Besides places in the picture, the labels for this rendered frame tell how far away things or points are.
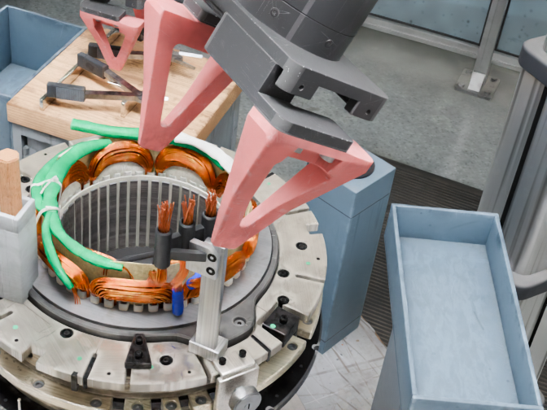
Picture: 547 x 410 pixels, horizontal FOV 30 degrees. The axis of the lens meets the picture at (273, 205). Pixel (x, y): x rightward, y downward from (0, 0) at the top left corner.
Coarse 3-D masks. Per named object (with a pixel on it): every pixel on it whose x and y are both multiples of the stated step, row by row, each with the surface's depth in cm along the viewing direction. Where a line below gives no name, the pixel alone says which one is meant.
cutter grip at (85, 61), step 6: (78, 54) 110; (84, 54) 111; (78, 60) 111; (84, 60) 110; (90, 60) 110; (96, 60) 110; (78, 66) 111; (84, 66) 111; (90, 66) 110; (96, 66) 110; (102, 66) 109; (108, 66) 110; (96, 72) 110; (102, 72) 110; (102, 78) 110
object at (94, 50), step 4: (92, 44) 112; (96, 44) 112; (88, 48) 112; (92, 48) 112; (96, 48) 112; (112, 48) 112; (116, 48) 112; (88, 52) 113; (92, 52) 113; (96, 52) 113; (100, 52) 112; (112, 52) 112; (116, 52) 112; (92, 56) 113; (96, 56) 113; (100, 56) 113; (116, 56) 113
